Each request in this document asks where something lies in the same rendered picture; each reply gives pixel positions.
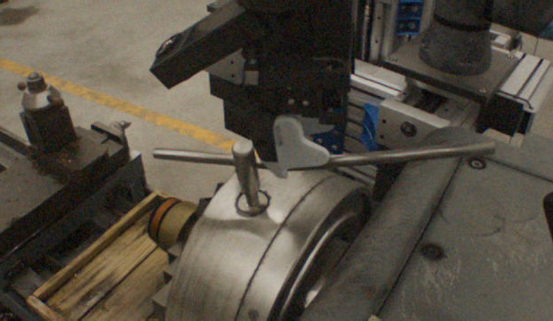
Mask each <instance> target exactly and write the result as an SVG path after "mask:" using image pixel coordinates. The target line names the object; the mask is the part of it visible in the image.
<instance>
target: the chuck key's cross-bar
mask: <svg viewBox="0 0 553 321"><path fill-rule="evenodd" d="M494 153H495V145H494V142H493V141H483V142H475V143H466V144H449V145H446V144H440V145H430V146H421V147H412V148H403V149H393V150H383V151H373V152H355V153H345V154H335V155H334V156H329V160H328V162H327V163H326V164H324V165H320V166H310V167H300V168H291V169H287V172H294V171H307V170H318V169H328V168H340V167H350V166H361V165H372V164H383V163H394V162H404V161H424V160H434V159H445V158H455V157H465V156H475V155H484V154H494ZM153 157H154V158H155V159H159V160H168V161H186V162H196V163H206V164H216V165H225V166H235V161H234V157H233V154H231V153H221V152H201V151H190V150H180V149H170V148H160V147H155V148H154V150H153ZM252 166H253V167H254V168H256V169H265V170H268V167H267V166H266V165H265V164H264V162H263V161H260V160H259V158H258V157H255V160H254V163H253V165H252Z"/></svg>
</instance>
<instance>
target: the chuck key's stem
mask: <svg viewBox="0 0 553 321"><path fill-rule="evenodd" d="M231 152H233V157H234V161H235V168H236V174H237V178H238V182H239V187H240V191H241V192H242V193H244V195H245V200H246V201H247V204H245V207H254V208H258V205H259V202H260V198H259V196H258V191H259V190H260V180H259V174H258V169H256V168H254V167H253V166H252V165H253V163H254V160H255V151H254V147H253V144H252V143H251V141H249V140H239V141H238V142H237V143H235V144H234V145H233V147H231Z"/></svg>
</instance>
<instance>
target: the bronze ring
mask: <svg viewBox="0 0 553 321"><path fill-rule="evenodd" d="M197 207H198V205H196V204H195V203H194V202H191V201H182V200H180V199H178V198H175V197H168V198H166V199H164V200H162V201H161V202H159V203H158V204H157V205H156V207H155V208H154V209H153V211H152V213H151V215H150V217H149V220H148V224H147V234H148V235H149V237H150V238H151V239H152V240H153V241H154V242H155V243H158V245H159V246H160V247H161V249H162V250H163V251H165V252H167V250H168V249H170V248H171V247H172V246H173V245H174V244H176V243H177V242H178V241H179V240H181V239H183V240H184V241H187V239H188V237H189V235H190V234H191V232H192V230H193V228H194V226H195V224H196V221H197V220H198V219H197V218H195V213H196V211H197Z"/></svg>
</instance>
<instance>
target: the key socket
mask: <svg viewBox="0 0 553 321"><path fill-rule="evenodd" d="M258 196H259V198H260V202H259V205H258V208H254V207H245V204H247V201H246V200H245V195H244V194H243V195H242V196H241V197H240V198H239V201H238V207H239V210H241V211H242V212H244V213H249V214H250V215H252V214H257V212H259V211H261V210H264V209H265V208H266V207H267V205H268V198H267V196H266V195H265V194H264V193H263V192H259V191H258Z"/></svg>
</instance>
